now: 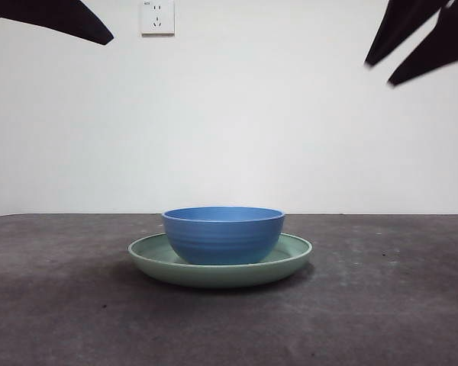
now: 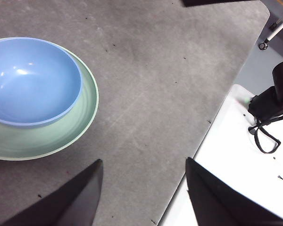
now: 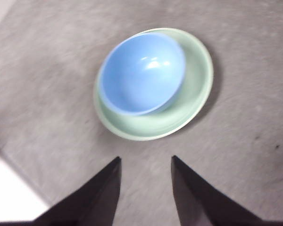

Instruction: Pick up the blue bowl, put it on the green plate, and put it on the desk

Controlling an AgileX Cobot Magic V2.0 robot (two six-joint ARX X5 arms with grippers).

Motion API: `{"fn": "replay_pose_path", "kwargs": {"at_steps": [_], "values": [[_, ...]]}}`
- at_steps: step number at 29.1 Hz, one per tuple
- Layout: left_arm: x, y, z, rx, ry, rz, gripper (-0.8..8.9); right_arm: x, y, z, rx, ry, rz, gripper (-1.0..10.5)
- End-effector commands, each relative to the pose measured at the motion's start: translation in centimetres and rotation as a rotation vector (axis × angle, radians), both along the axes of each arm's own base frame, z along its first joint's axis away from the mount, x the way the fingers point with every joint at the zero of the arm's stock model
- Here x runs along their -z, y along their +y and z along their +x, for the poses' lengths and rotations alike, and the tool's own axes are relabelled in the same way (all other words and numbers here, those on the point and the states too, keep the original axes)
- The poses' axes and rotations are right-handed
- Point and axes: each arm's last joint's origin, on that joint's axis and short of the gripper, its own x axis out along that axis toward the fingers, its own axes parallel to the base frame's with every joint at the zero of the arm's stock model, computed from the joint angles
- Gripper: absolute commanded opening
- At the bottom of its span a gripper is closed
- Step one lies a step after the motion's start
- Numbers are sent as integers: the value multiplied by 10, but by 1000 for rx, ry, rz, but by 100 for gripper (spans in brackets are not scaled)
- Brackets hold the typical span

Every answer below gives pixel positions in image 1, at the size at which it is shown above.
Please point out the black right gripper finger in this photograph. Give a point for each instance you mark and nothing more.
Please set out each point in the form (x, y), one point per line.
(446, 42)
(400, 26)

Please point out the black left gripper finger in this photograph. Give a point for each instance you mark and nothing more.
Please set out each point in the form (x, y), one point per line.
(61, 15)

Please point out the blue ribbed bowl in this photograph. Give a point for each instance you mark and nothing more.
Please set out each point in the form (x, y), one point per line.
(223, 238)

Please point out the green shallow plate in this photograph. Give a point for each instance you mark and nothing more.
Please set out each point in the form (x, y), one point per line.
(213, 276)

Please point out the white wall socket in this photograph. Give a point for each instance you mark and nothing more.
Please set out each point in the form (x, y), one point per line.
(164, 28)

